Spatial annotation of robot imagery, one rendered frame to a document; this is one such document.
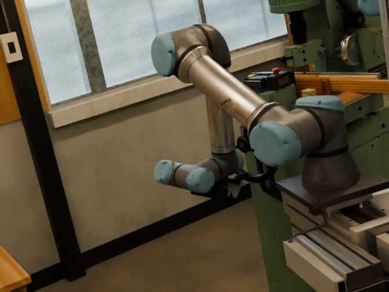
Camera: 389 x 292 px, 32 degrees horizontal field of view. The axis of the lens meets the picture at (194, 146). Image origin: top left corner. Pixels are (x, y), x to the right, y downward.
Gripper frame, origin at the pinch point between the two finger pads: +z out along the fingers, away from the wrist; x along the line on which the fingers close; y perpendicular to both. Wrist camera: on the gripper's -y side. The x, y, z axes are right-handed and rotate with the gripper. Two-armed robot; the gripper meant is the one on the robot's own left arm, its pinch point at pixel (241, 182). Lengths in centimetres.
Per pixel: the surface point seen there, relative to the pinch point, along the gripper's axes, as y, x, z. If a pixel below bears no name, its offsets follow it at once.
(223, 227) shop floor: 26, -106, 98
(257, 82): -34.2, -1.2, -1.8
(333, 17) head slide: -65, 4, 23
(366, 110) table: -32.1, 27.5, 21.9
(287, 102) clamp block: -30.3, 4.5, 9.0
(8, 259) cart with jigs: 46, -63, -45
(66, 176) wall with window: 16, -138, 14
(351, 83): -41, 19, 22
